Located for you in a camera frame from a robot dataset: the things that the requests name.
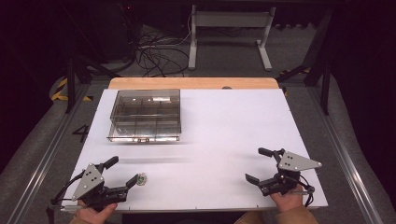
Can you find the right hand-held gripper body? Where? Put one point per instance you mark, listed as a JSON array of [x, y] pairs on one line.
[[291, 168]]

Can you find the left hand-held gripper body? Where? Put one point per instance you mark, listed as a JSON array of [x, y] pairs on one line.
[[93, 186]]

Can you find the small round shiny trinket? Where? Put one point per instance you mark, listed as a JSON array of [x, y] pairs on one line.
[[142, 179]]

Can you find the person's left hand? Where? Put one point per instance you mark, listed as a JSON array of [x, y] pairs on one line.
[[95, 214]]

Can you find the person's right hand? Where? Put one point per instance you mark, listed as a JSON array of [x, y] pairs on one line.
[[286, 201]]

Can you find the white board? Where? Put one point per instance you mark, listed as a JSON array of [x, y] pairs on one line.
[[218, 140]]

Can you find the clear plastic drawer organizer box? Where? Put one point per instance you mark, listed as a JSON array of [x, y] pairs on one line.
[[144, 115]]

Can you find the yellow black hazard tape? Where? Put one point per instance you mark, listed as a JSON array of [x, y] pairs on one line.
[[57, 95]]

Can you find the black metal stand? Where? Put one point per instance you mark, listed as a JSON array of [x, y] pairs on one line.
[[325, 87], [71, 84]]

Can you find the dark equipment cabinet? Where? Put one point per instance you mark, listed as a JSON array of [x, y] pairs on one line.
[[120, 31]]

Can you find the grey metal floor rail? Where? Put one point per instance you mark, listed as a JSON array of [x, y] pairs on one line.
[[46, 161], [348, 161]]

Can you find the white metal table frame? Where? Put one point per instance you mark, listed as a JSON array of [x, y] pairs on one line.
[[230, 19]]

